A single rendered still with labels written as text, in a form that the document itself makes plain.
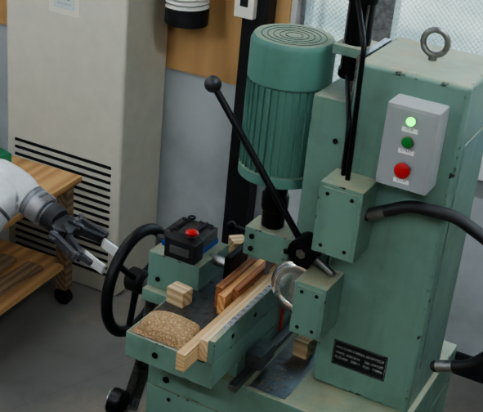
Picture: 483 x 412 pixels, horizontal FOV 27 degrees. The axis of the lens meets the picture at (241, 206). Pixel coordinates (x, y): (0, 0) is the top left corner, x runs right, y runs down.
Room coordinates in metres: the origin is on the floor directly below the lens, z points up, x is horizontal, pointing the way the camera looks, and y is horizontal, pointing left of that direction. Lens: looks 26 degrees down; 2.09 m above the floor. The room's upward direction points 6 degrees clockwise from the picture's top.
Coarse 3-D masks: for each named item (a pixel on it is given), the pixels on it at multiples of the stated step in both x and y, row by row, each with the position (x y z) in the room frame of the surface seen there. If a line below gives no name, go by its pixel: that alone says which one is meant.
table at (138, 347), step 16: (144, 288) 2.03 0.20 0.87; (208, 288) 2.01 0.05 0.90; (160, 304) 1.92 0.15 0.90; (192, 304) 1.93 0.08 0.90; (208, 304) 1.94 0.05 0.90; (192, 320) 1.86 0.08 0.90; (208, 320) 1.87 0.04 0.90; (272, 320) 1.96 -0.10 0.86; (128, 336) 1.80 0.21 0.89; (144, 336) 1.79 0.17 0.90; (256, 336) 1.89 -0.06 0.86; (128, 352) 1.80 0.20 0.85; (144, 352) 1.78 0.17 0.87; (160, 352) 1.76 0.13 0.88; (176, 352) 1.75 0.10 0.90; (240, 352) 1.82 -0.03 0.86; (160, 368) 1.76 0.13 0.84; (192, 368) 1.73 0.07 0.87; (208, 368) 1.71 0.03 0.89; (224, 368) 1.76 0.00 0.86; (208, 384) 1.71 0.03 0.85
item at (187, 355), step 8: (248, 288) 1.96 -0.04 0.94; (240, 296) 1.92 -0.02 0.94; (232, 304) 1.88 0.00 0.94; (224, 312) 1.85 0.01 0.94; (216, 320) 1.81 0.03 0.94; (208, 328) 1.78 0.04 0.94; (200, 336) 1.75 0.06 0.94; (192, 344) 1.72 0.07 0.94; (184, 352) 1.68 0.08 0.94; (192, 352) 1.70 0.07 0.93; (176, 360) 1.68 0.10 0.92; (184, 360) 1.67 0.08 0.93; (192, 360) 1.70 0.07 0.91; (176, 368) 1.68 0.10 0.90; (184, 368) 1.68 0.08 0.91
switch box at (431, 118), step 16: (400, 96) 1.78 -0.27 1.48; (400, 112) 1.73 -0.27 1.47; (416, 112) 1.72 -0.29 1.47; (432, 112) 1.71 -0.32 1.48; (448, 112) 1.75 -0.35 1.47; (384, 128) 1.74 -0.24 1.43; (400, 128) 1.73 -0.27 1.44; (416, 128) 1.72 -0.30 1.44; (432, 128) 1.70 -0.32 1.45; (384, 144) 1.74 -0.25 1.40; (400, 144) 1.73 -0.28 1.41; (416, 144) 1.72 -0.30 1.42; (432, 144) 1.70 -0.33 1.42; (384, 160) 1.74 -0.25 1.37; (400, 160) 1.73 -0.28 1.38; (416, 160) 1.71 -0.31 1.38; (432, 160) 1.71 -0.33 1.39; (384, 176) 1.74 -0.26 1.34; (416, 176) 1.71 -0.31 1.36; (432, 176) 1.72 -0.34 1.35; (416, 192) 1.71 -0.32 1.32
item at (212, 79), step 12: (204, 84) 1.93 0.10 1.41; (216, 84) 1.92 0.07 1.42; (216, 96) 1.92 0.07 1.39; (228, 108) 1.91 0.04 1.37; (240, 132) 1.90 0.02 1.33; (252, 156) 1.88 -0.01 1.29; (264, 168) 1.88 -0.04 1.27; (264, 180) 1.87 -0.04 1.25; (276, 192) 1.86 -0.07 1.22; (276, 204) 1.86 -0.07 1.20; (288, 216) 1.84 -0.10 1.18; (300, 240) 1.81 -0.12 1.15; (288, 252) 1.82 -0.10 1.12; (300, 252) 1.81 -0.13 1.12; (312, 252) 1.80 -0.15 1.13; (300, 264) 1.80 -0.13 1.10; (324, 264) 1.81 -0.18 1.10
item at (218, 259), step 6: (240, 246) 2.05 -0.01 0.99; (234, 252) 2.02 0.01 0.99; (240, 252) 2.03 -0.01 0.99; (216, 258) 2.04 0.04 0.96; (222, 258) 2.04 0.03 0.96; (228, 258) 1.99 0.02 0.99; (234, 258) 2.00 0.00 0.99; (240, 258) 2.03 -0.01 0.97; (246, 258) 2.06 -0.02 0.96; (216, 264) 2.04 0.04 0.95; (222, 264) 2.03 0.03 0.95; (228, 264) 1.99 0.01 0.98; (234, 264) 2.00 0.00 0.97; (240, 264) 2.03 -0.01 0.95; (228, 270) 1.99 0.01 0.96; (234, 270) 2.01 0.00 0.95
